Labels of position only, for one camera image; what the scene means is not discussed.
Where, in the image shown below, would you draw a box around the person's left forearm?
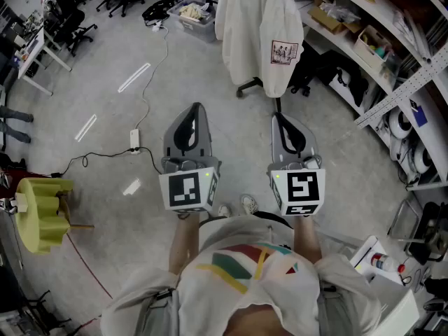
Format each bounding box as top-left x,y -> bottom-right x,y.
168,214 -> 201,276

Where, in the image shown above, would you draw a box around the white bottle red blue label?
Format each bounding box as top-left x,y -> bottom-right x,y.
370,253 -> 400,273

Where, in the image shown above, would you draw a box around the cream storage basket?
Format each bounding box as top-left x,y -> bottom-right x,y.
352,24 -> 393,71

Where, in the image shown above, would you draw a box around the black cable bundle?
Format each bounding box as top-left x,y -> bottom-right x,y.
141,0 -> 176,27

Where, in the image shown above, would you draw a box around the white clothes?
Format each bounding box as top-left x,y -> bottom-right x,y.
215,0 -> 305,99

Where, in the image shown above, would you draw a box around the white shelving rack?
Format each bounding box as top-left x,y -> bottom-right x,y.
283,0 -> 448,193

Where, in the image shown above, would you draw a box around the beige rags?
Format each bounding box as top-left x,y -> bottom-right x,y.
178,1 -> 211,23

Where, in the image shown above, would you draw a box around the white cabinet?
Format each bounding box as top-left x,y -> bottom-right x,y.
363,285 -> 421,336

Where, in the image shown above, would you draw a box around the white round robot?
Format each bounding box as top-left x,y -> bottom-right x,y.
400,137 -> 435,182
384,107 -> 414,140

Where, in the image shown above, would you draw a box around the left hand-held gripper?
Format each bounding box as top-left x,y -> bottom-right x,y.
159,102 -> 222,214

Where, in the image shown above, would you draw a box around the open cardboard box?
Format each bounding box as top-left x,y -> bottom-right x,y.
307,0 -> 363,36

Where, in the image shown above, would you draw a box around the white tray box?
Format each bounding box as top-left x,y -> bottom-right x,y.
349,235 -> 407,287

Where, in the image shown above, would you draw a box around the black machine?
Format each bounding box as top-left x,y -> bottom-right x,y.
405,201 -> 448,266

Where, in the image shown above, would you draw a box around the red floor cable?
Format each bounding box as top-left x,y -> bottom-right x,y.
65,235 -> 113,300

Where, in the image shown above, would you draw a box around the metal wire frame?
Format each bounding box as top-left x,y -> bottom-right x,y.
386,197 -> 423,238

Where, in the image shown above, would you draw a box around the person's right forearm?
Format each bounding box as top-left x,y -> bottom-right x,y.
292,215 -> 323,263

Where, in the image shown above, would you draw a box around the white cable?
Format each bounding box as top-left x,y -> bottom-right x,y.
134,24 -> 170,132

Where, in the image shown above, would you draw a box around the white desk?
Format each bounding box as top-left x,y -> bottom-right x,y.
17,26 -> 73,97

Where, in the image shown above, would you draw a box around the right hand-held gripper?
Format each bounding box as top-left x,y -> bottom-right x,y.
267,112 -> 327,218

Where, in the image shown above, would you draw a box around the long white power strip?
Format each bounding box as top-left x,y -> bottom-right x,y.
129,128 -> 142,155

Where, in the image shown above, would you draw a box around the black floor cable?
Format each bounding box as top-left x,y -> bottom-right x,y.
51,146 -> 165,179

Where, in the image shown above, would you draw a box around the clear plastic bin with rags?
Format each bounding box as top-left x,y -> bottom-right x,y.
167,0 -> 218,44

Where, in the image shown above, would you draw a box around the black swivel chair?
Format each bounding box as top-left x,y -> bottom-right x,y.
237,76 -> 312,114

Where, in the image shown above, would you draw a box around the person's right shoe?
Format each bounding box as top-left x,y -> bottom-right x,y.
240,194 -> 260,216

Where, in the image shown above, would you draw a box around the person's white patterned shirt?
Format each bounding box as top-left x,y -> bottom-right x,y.
100,215 -> 383,336

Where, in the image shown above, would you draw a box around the black bag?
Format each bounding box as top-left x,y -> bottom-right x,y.
314,52 -> 370,107

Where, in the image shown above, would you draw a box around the blue card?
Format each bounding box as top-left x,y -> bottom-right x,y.
409,99 -> 430,126

